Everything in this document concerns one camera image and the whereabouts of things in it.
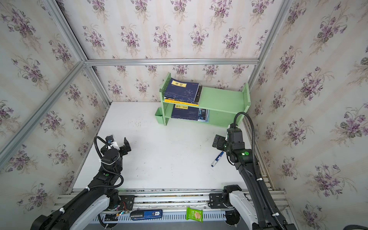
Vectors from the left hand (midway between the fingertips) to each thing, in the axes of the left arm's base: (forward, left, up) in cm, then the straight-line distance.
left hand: (116, 139), depth 81 cm
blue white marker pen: (-6, -60, -13) cm, 62 cm away
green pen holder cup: (+24, -21, -7) cm, 33 cm away
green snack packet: (-34, -44, -13) cm, 58 cm away
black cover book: (+19, -28, +15) cm, 37 cm away
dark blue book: (+25, -37, +16) cm, 48 cm away
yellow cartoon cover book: (+17, -37, +14) cm, 43 cm away
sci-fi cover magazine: (+21, -52, -1) cm, 56 cm away
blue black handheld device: (-35, -19, -10) cm, 41 cm away
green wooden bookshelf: (+16, -63, +12) cm, 66 cm away
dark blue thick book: (+23, -39, -1) cm, 45 cm away
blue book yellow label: (+19, -47, +15) cm, 53 cm away
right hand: (-3, -59, +4) cm, 59 cm away
